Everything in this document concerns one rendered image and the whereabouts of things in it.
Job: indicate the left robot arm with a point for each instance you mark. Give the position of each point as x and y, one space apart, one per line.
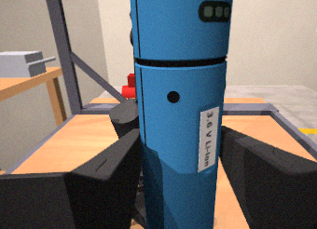
125 116

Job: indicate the blue electric screwdriver barrel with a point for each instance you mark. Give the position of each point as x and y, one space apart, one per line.
180 48

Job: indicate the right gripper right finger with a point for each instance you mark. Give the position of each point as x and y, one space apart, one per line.
275 189

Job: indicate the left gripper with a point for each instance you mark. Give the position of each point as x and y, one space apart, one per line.
140 205

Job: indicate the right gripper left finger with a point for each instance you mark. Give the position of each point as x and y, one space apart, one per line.
65 200

